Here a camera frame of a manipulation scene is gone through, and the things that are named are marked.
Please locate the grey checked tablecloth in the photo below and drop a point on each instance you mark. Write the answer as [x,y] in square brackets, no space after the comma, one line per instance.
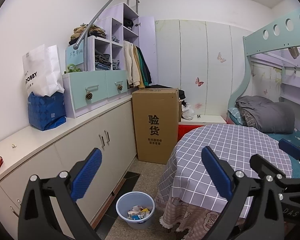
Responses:
[227,140]

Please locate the pink butterfly sticker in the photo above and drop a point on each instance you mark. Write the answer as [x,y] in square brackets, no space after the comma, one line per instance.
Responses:
[199,81]

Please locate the white low cabinet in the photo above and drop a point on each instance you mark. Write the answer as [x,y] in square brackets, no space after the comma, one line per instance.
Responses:
[72,140]

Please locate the blue plastic bin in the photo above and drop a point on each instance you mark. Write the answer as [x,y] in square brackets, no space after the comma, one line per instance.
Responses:
[122,205]

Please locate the blue plastic bag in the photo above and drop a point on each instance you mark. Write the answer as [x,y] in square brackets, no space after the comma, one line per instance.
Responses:
[46,112]

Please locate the red storage box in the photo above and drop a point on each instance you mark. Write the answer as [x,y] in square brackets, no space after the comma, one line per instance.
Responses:
[185,128]

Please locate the green hanging jacket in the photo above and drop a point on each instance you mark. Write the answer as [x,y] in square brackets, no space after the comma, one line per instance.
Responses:
[141,67]

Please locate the cream hanging jacket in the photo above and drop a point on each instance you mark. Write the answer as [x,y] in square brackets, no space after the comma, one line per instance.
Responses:
[131,65]

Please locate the white wardrobe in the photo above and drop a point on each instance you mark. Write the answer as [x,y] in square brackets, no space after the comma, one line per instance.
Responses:
[215,95]

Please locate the dark clothing heap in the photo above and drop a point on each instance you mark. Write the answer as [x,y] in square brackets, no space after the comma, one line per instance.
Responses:
[182,96]

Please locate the pine cone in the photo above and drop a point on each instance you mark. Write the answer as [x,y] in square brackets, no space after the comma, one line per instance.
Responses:
[89,96]
[120,88]

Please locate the yellow packet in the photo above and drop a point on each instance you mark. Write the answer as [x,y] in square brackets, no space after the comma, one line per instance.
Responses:
[146,211]

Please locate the black hanging jacket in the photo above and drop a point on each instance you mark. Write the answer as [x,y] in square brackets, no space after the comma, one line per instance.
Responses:
[148,67]

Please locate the pale butterfly sticker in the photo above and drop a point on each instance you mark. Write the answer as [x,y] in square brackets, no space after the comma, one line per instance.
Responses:
[221,58]

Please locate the olive folded clothes pile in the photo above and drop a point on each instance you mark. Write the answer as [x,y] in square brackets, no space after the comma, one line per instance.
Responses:
[90,31]

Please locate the grey duvet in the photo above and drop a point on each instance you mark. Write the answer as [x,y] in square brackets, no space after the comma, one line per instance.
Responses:
[270,115]

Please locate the white crumpled paper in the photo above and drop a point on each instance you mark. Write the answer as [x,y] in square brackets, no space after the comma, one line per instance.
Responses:
[137,208]

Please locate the white paper bag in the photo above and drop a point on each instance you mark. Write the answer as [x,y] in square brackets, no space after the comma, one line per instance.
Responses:
[40,67]

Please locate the blue candy-print bed sheet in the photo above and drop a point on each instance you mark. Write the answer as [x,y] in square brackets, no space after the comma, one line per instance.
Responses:
[288,135]

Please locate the purple bed shelf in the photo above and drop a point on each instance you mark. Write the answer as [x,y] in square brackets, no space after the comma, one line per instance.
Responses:
[292,85]

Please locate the teal paper sign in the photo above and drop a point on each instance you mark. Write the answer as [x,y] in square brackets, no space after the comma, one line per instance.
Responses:
[75,55]

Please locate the tall cardboard box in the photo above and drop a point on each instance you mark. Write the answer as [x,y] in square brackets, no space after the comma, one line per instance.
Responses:
[155,110]

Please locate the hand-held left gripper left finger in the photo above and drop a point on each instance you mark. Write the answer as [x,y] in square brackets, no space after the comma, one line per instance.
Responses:
[86,175]

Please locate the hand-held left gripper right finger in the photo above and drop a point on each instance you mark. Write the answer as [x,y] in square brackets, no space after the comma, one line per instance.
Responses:
[216,172]

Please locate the grey folded garment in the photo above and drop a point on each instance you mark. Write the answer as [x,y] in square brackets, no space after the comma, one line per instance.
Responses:
[115,39]

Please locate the dark folded clothes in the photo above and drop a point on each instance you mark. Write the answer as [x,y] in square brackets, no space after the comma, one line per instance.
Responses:
[128,23]

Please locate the tan hanging cloth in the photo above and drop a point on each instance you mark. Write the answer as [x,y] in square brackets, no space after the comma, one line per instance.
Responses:
[294,52]

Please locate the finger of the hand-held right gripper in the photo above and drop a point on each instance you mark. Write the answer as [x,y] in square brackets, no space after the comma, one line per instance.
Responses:
[291,150]
[265,166]

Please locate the teal checked pillow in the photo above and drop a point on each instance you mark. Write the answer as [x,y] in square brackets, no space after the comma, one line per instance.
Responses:
[236,116]

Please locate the small folded jeans stack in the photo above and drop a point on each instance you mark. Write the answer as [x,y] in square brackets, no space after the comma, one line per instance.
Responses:
[115,65]

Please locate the white plastic bag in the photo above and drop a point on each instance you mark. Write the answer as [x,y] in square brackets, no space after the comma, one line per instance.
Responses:
[188,112]

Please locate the grey metal handrail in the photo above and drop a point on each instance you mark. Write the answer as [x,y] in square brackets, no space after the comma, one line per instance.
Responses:
[76,46]

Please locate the teal bunk bed frame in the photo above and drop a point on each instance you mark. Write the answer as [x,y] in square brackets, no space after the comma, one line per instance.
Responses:
[252,42]

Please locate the pink flower sticker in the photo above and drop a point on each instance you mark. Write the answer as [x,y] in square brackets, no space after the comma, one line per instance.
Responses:
[198,105]

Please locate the purple shelf unit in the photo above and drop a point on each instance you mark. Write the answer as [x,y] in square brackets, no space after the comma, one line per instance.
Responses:
[148,45]

